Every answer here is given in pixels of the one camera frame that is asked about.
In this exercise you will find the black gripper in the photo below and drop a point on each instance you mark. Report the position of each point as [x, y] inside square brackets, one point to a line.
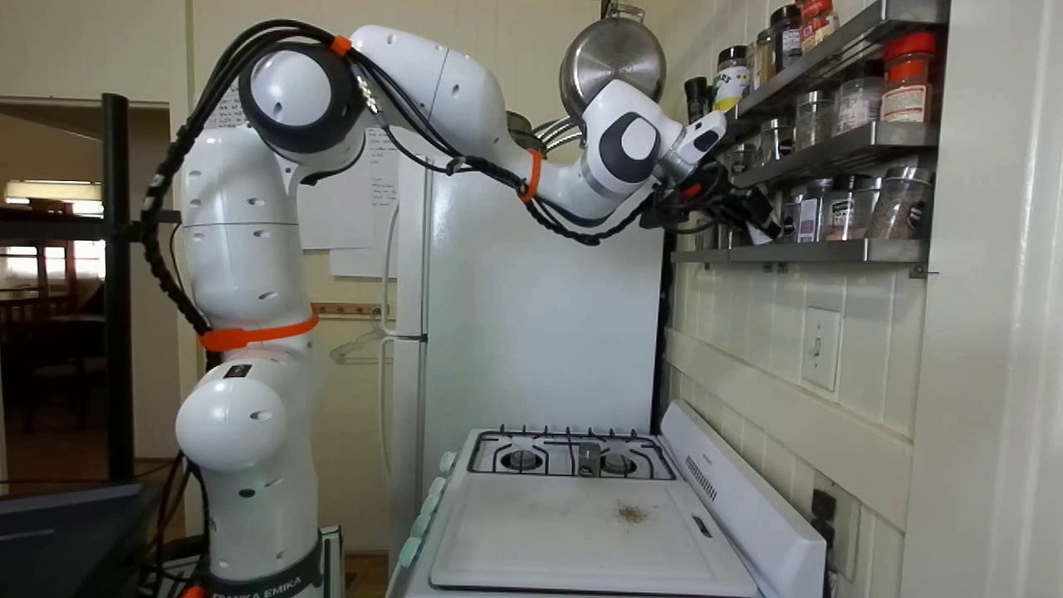
[701, 198]

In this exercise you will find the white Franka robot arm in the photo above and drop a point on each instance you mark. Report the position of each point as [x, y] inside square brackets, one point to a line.
[243, 245]

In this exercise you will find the steel spice shelf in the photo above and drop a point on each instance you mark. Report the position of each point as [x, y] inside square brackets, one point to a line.
[843, 158]
[818, 253]
[818, 64]

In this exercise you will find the jar with purple white label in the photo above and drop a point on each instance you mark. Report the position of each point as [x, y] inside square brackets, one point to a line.
[808, 213]

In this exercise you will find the glass spice jar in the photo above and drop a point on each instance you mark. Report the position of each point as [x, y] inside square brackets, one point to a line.
[816, 116]
[771, 141]
[857, 105]

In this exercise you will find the steel lid pale spice jar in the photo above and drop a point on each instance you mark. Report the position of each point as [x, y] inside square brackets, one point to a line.
[850, 207]

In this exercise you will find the large jar black lid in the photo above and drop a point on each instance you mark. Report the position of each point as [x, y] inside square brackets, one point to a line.
[731, 78]

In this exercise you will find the glass jar of pepper grains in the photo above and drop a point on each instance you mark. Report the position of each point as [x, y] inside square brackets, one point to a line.
[900, 199]

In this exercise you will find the brown spice jar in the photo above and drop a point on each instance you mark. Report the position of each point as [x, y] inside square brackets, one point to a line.
[766, 59]

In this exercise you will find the black lid spice jar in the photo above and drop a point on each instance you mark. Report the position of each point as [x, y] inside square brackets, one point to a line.
[788, 36]

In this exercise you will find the large hanging steel pan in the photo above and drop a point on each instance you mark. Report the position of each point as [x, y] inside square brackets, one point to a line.
[611, 52]

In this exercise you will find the red lid spice jar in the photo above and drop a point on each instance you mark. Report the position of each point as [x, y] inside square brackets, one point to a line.
[910, 73]

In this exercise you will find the small steel pot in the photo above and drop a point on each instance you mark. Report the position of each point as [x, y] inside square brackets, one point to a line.
[521, 129]

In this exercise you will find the white refrigerator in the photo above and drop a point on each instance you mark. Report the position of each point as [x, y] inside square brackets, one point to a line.
[534, 342]

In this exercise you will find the white gas stove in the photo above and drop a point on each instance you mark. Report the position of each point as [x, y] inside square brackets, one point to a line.
[731, 500]

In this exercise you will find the black burner grate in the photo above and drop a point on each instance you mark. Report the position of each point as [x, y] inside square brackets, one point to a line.
[554, 452]

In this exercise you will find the spilled brown spice grains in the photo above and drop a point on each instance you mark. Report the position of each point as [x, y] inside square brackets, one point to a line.
[632, 514]

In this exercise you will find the white plastic cutting board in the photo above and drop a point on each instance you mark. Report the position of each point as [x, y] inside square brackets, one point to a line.
[554, 544]

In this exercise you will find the white paper sheet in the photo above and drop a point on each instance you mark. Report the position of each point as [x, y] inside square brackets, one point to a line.
[353, 220]

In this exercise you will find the black vertical pole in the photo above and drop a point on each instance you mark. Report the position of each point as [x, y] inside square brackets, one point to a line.
[116, 335]

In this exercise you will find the dark grey laptop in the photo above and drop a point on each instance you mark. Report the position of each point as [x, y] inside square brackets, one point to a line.
[67, 544]

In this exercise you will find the white light switch plate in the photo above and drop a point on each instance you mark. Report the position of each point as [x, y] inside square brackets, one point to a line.
[823, 349]

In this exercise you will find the black wall plug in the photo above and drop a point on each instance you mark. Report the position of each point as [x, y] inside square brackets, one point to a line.
[826, 515]

